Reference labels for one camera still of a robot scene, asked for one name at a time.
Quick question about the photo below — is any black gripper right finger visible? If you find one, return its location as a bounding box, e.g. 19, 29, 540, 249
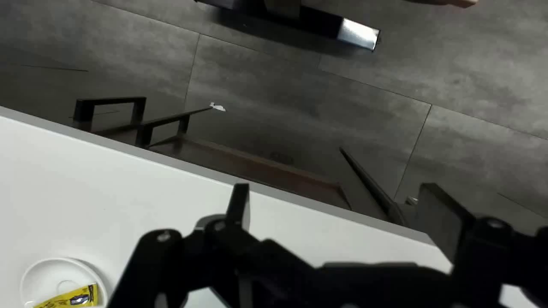
418, 183, 548, 308

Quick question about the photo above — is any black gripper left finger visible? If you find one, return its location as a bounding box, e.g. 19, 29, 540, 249
108, 183, 250, 308

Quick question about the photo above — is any yellow packet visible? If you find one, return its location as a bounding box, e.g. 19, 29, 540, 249
33, 284, 101, 308

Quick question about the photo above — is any white round lid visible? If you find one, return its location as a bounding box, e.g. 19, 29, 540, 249
19, 256, 110, 308

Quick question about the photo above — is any black metal frame stand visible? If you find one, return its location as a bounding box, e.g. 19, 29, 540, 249
72, 95, 226, 148

